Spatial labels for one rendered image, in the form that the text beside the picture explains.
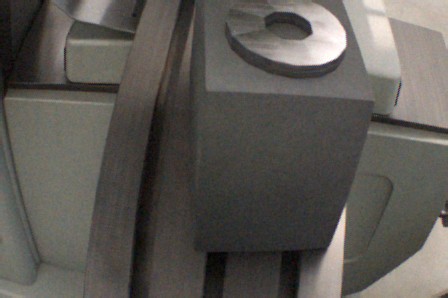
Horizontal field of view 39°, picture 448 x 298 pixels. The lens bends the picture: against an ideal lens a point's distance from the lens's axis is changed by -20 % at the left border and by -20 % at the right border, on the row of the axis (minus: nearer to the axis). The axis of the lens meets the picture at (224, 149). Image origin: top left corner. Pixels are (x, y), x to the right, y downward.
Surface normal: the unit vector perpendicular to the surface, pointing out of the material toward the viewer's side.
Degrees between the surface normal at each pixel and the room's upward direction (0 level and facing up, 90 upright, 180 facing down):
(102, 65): 90
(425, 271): 0
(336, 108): 90
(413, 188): 90
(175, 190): 0
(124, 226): 0
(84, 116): 90
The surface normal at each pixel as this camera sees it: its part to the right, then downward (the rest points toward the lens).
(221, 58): 0.07, -0.65
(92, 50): -0.07, 0.75
